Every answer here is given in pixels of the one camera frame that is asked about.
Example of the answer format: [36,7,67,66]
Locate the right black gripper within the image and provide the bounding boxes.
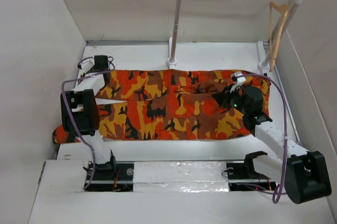
[211,83,250,115]

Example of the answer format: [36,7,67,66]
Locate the orange camouflage trousers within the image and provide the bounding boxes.
[51,68,272,144]

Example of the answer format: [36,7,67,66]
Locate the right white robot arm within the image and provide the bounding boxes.
[212,84,332,204]

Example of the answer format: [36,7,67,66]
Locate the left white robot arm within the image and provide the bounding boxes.
[61,55,117,180]

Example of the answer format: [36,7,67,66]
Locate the wooden clothes hanger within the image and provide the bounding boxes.
[269,1,290,72]

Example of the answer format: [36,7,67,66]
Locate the white and silver clothes rack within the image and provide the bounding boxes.
[166,0,303,74]

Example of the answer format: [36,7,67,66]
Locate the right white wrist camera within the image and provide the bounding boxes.
[230,71,246,93]

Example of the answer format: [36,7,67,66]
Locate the black base rail with foil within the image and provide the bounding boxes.
[84,160,276,193]

